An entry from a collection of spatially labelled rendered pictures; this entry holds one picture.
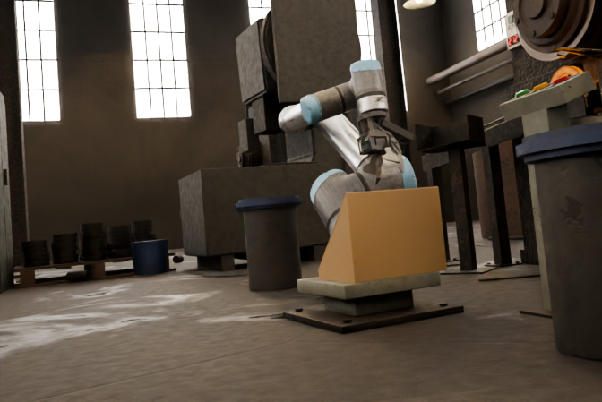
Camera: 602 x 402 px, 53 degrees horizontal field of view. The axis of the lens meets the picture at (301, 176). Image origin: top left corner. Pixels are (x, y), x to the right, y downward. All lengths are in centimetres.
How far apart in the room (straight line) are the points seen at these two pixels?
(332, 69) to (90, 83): 783
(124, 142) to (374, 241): 1060
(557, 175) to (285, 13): 403
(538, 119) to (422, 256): 50
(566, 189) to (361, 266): 67
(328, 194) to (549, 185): 84
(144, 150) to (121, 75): 153
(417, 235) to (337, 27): 365
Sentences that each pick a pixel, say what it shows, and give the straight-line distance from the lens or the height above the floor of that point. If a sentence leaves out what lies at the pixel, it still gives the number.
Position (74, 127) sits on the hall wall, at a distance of 1219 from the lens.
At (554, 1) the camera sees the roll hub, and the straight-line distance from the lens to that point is 270.
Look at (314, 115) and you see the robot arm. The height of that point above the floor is 62.
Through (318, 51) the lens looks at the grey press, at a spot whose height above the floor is 169.
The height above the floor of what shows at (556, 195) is 31.
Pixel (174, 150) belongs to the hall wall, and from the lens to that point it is 1220.
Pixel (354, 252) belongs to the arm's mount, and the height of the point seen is 20.
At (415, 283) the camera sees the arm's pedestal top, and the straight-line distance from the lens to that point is 179.
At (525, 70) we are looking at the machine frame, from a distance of 318.
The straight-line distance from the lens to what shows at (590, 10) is 268.
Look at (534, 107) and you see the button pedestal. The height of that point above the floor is 55.
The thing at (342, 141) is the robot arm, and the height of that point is 58.
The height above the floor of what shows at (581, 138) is 41.
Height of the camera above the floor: 30
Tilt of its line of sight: 4 degrees up
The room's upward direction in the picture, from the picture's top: 5 degrees counter-clockwise
